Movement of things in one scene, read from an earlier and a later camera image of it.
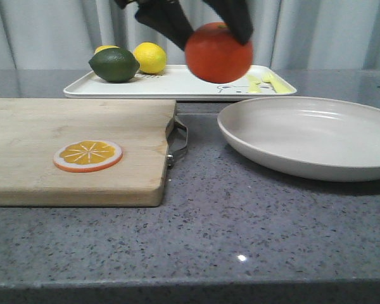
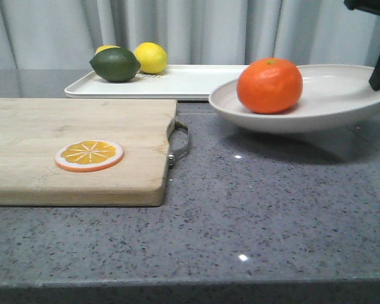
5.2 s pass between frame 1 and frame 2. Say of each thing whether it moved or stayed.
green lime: stayed
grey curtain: stayed
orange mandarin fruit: moved
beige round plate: moved
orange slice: stayed
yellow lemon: stayed
